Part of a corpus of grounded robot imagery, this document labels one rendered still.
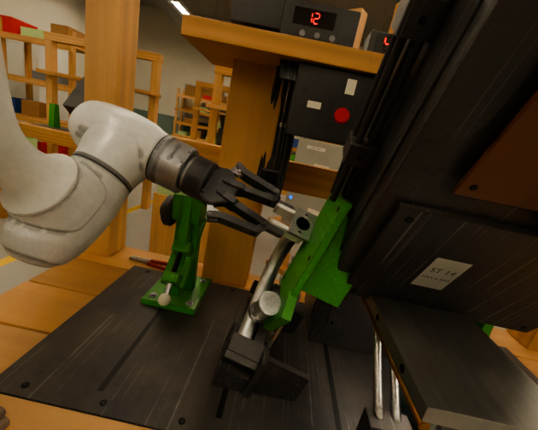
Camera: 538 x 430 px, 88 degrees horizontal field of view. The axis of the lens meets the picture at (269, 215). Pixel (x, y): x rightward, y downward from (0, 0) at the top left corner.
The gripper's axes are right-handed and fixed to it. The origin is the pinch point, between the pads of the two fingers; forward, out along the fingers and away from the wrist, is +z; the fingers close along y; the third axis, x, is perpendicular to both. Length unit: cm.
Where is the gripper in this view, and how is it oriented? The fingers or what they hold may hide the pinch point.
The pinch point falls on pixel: (289, 223)
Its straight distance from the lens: 51.9
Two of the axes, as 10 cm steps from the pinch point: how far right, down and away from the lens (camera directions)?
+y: 3.7, -7.9, 4.9
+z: 8.9, 4.5, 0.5
